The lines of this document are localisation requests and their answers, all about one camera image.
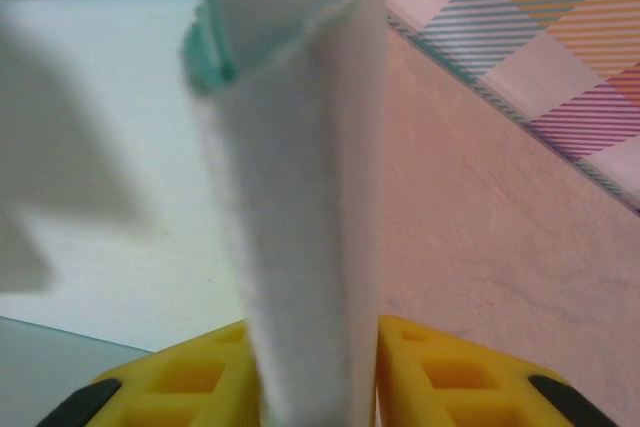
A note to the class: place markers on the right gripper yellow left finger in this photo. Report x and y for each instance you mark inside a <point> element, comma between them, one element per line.
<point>190,397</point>

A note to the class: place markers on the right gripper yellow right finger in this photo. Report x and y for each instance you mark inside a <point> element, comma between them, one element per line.
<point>450,397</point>

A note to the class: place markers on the light teal paper box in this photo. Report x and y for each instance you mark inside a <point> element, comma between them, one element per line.
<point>300,197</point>

